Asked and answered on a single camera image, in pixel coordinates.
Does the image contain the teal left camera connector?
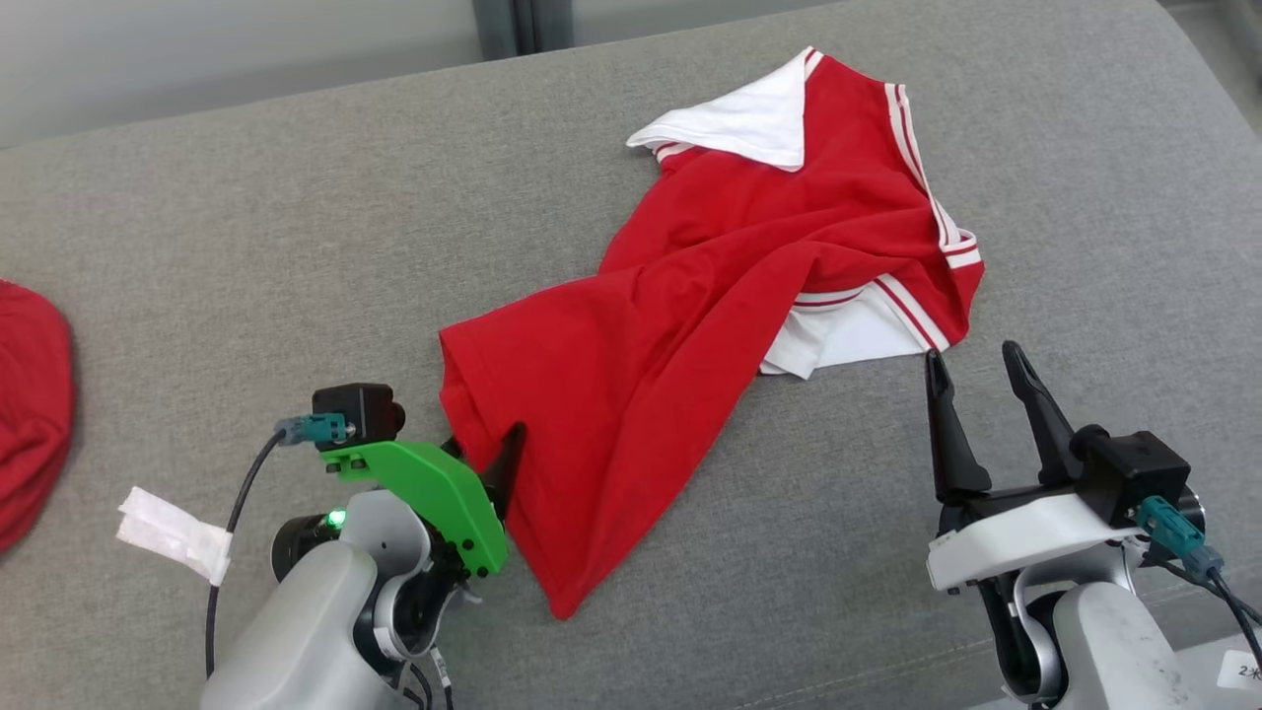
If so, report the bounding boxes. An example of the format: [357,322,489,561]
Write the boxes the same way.
[276,414,351,447]

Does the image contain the white tape cable tag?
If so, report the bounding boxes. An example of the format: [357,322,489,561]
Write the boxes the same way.
[116,486,233,585]

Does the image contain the teal camera connector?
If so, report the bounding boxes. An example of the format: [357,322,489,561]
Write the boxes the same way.
[1134,496,1224,578]
[276,414,351,447]

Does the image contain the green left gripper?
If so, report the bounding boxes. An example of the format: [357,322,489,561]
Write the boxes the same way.
[320,424,526,578]

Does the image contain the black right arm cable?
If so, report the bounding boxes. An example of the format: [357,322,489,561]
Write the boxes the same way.
[1144,552,1262,672]

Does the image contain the teal right camera connector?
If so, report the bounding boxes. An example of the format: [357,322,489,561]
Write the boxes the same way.
[1134,496,1224,578]

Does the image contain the red shorts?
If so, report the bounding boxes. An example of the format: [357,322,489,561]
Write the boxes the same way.
[0,281,77,553]

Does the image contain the red white jersey shirt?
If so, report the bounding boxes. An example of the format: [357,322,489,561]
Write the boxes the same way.
[439,46,985,620]

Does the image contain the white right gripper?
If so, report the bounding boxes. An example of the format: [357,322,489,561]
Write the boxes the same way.
[925,340,1145,593]

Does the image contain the grey partition post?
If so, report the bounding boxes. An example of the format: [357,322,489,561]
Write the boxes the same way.
[473,0,575,60]

